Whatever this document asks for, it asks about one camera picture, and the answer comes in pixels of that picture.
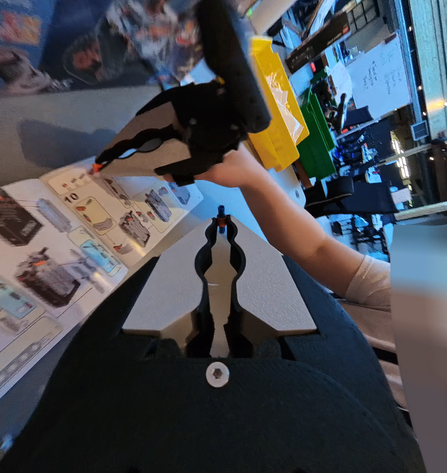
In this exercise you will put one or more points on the dark blue toy kit box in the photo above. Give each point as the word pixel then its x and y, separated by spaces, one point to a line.
pixel 97 44

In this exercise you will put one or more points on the green plastic bin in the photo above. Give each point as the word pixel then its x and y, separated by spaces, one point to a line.
pixel 316 147

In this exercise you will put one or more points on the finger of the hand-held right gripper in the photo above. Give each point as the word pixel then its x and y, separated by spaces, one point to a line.
pixel 164 159
pixel 146 122

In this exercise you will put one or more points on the orange toy connector piece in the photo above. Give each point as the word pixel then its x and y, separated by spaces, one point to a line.
pixel 96 169

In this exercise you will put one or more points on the yellow plastic bin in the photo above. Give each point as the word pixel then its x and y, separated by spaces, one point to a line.
pixel 275 129

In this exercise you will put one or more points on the grey desk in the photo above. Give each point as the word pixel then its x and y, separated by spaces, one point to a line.
pixel 61 122

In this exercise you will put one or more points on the whiteboard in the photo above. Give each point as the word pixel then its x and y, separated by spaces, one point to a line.
pixel 382 74

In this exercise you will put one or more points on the black office chair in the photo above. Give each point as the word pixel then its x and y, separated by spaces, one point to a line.
pixel 356 199

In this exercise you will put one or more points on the person's right forearm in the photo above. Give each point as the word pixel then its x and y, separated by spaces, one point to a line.
pixel 282 214

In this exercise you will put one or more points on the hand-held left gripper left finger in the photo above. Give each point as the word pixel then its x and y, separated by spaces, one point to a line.
pixel 164 295

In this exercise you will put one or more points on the grey wall vent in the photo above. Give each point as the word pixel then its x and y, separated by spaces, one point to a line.
pixel 419 131

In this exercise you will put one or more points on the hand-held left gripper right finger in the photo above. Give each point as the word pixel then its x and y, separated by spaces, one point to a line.
pixel 271 295

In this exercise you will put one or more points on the open white instruction booklet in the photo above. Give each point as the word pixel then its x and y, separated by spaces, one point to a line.
pixel 79 207

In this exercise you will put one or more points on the person's pale shirt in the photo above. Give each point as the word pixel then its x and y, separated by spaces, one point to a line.
pixel 375 281

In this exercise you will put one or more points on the long black cardboard box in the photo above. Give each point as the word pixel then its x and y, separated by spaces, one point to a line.
pixel 316 42

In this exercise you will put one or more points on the blue toy axle pin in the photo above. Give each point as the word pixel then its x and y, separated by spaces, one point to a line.
pixel 221 210

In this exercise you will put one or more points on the clear plastic bag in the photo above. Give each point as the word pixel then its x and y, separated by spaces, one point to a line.
pixel 286 107

